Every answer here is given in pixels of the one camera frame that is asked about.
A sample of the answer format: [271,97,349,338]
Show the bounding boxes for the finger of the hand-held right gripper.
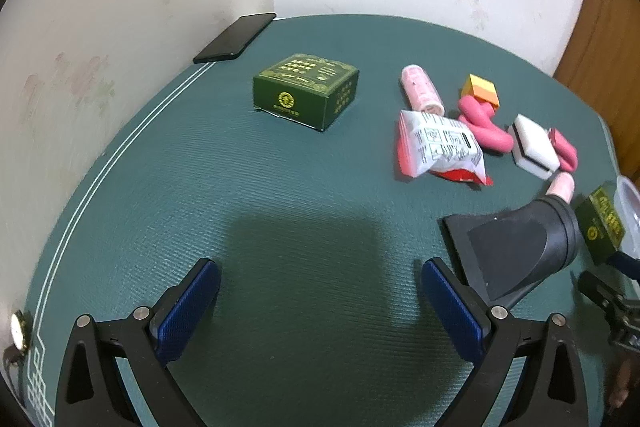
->
[577,271,640,352]
[606,249,640,280]

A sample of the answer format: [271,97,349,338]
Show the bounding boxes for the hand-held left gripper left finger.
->
[55,257,223,427]

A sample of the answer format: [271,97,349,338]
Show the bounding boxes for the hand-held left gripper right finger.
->
[420,257,591,427]

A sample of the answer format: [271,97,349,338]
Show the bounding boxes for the green gold-print box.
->
[574,187,626,265]
[252,53,360,132]

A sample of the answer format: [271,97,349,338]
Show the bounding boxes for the clear plastic bowl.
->
[614,175,640,260]

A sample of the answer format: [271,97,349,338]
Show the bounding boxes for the black hair dryer nozzle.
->
[441,194,583,308]

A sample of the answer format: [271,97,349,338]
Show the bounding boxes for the short pink foam curler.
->
[547,128,579,172]

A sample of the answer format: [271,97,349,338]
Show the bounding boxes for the white sponge black stripe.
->
[507,113,561,180]

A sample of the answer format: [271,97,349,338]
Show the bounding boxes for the white red snack packet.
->
[396,109,495,186]

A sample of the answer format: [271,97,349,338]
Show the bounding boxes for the long pink foam curler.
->
[458,95,514,154]

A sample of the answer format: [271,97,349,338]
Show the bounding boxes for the yellow orange toy brick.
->
[461,74,501,110]

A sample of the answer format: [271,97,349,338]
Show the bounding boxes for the person's right hand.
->
[607,349,640,408]

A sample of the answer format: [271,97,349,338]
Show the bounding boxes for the wristwatch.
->
[4,309,33,365]

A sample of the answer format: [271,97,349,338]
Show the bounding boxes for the wooden wardrobe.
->
[552,0,640,188]

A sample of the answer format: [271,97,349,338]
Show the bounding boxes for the black smartphone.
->
[192,13,277,64]

